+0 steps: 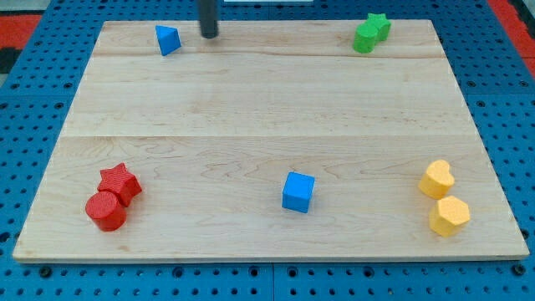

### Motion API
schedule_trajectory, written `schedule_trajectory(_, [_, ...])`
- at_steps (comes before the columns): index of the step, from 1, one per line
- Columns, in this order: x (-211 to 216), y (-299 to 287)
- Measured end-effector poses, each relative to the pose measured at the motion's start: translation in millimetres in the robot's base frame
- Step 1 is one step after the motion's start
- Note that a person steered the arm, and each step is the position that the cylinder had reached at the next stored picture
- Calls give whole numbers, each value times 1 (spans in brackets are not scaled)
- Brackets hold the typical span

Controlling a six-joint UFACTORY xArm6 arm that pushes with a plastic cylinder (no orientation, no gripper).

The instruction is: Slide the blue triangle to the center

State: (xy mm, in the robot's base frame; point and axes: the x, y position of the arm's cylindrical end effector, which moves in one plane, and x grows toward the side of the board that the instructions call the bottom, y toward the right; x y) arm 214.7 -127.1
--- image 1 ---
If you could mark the yellow heart block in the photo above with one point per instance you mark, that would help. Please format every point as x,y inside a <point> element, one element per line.
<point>437,179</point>

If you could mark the red star block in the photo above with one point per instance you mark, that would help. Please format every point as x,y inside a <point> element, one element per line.
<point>119,181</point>

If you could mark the yellow hexagon block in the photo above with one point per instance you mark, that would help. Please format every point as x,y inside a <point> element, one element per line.
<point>448,216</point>

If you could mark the wooden board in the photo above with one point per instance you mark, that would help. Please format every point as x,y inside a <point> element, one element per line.
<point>212,131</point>

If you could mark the red cylinder block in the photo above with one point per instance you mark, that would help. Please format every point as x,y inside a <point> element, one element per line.
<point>106,211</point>

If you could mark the green star block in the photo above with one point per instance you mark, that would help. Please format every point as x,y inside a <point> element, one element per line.
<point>381,23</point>

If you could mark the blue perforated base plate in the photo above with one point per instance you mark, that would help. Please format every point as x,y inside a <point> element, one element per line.
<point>493,76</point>

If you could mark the blue cube block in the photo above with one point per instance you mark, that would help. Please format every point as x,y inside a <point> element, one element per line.
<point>297,192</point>

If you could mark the blue triangle block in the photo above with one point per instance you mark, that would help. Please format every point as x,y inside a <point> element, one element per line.
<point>168,39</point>

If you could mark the green cylinder block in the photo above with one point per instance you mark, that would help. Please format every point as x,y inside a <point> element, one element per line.
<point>365,38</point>

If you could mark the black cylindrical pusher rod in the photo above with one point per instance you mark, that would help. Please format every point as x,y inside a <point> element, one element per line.
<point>208,18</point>

